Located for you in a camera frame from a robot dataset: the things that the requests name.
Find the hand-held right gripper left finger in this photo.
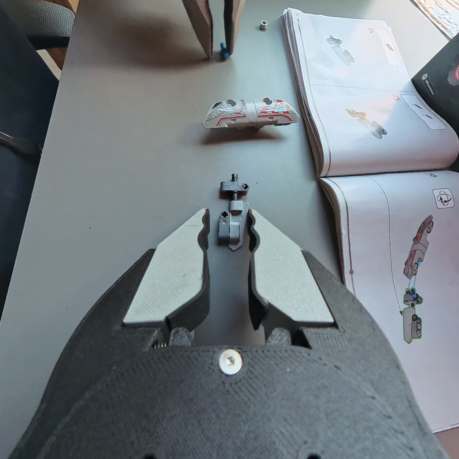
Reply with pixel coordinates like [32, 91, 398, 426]
[123, 208, 211, 332]

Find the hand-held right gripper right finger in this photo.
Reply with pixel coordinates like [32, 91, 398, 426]
[247, 209, 338, 332]

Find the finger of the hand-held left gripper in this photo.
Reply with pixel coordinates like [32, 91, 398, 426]
[224, 0, 245, 56]
[182, 0, 214, 60]

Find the grey lego beam assembly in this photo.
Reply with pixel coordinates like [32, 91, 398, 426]
[217, 200, 250, 251]

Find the dark grey lego connector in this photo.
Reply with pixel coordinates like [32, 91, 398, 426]
[219, 174, 252, 201]

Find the lego instruction booklet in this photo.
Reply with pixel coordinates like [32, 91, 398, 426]
[280, 7, 459, 434]

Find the lego sticker sheet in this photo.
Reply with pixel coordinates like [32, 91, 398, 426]
[412, 0, 459, 39]

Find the black lego box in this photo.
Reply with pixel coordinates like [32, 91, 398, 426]
[410, 43, 459, 134]

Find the black mesh office chair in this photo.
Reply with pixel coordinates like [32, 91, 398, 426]
[9, 0, 76, 49]

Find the person's dark clothed body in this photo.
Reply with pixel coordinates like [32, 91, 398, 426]
[0, 7, 60, 318]

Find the black strap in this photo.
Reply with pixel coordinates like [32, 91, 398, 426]
[0, 131, 44, 155]

